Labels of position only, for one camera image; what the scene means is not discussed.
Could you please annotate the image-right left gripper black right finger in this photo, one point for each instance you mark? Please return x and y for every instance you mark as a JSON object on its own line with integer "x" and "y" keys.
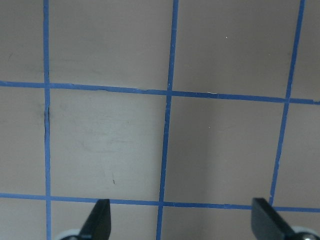
{"x": 266, "y": 223}

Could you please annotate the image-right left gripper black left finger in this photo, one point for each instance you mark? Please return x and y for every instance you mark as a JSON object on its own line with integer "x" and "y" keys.
{"x": 98, "y": 224}

